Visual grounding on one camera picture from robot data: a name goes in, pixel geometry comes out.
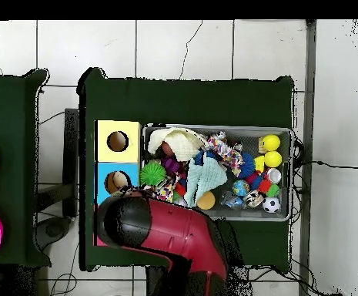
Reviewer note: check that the mint waffle cloth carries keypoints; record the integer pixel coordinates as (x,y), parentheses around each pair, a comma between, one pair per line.
(203,178)

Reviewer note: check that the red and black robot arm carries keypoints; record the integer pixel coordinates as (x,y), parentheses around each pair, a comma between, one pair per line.
(172,228)

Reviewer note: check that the wooden box with three holes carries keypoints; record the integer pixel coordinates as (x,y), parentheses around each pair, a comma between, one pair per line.
(129,151)

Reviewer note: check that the shallow silver mesh bin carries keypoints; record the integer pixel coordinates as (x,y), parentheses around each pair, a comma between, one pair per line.
(252,212)

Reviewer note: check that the cream waffle cloth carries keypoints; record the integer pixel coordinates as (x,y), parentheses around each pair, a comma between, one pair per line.
(178,141)

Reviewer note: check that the large green spiky ball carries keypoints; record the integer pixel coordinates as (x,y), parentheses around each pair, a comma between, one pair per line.
(152,174)

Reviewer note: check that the colourful patterned cloth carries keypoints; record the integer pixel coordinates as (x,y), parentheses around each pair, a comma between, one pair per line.
(164,191)
(228,151)

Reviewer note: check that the orange foam ball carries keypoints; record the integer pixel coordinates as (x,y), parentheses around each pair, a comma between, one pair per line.
(205,200)

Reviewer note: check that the dark green table cloth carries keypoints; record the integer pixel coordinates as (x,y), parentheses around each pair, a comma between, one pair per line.
(197,101)

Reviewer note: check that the blue spiky ball with eyes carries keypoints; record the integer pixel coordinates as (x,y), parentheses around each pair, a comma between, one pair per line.
(248,162)

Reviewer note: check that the yellow ball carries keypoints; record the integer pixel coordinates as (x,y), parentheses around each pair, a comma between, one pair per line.
(271,142)
(272,158)

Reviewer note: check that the small soccer ball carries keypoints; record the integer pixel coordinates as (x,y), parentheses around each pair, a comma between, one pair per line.
(271,205)

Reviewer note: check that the green cloth side table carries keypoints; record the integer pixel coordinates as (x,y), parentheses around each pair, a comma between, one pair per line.
(9,108)

